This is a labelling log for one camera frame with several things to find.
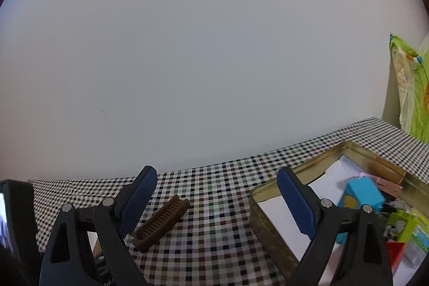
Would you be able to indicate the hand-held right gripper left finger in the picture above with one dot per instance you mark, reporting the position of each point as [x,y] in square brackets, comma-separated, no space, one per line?
[137,202]

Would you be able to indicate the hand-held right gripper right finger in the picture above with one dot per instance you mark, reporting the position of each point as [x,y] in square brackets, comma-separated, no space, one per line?
[298,205]

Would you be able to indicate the brown comb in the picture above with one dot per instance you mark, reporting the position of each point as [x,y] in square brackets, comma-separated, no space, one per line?
[161,222]

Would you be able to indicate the gold tin box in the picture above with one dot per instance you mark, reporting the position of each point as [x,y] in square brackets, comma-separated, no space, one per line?
[274,239]

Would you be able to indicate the blue and yellow small box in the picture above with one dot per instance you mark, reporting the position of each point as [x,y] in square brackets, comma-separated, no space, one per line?
[363,192]

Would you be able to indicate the red small box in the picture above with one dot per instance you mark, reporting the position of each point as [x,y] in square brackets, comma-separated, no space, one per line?
[395,256]

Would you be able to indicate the white paper sheet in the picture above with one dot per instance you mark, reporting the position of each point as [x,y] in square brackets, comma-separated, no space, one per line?
[288,215]

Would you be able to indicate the checkered tablecloth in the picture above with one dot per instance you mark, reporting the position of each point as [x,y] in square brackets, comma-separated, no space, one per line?
[214,232]

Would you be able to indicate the pink clip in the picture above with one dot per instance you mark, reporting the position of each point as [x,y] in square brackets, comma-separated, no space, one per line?
[388,184]

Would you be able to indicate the green small box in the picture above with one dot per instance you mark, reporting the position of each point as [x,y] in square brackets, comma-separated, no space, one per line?
[400,225]

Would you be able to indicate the green plastic bag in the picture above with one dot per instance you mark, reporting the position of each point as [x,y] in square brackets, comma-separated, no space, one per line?
[415,98]

